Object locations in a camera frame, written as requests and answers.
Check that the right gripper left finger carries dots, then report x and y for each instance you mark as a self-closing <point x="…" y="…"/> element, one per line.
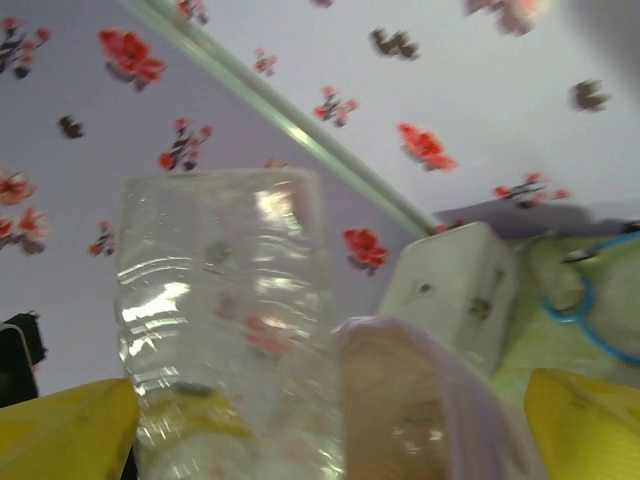
<point x="60" y="435"/>

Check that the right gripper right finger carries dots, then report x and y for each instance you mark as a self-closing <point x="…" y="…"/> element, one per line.
<point x="590" y="435"/>

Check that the clear bottle pale green label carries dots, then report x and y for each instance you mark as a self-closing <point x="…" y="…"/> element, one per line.
<point x="210" y="280"/>

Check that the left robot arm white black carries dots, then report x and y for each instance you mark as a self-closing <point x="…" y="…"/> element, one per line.
<point x="15" y="365"/>

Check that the white square lidded box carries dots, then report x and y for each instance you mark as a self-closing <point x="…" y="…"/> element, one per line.
<point x="450" y="280"/>

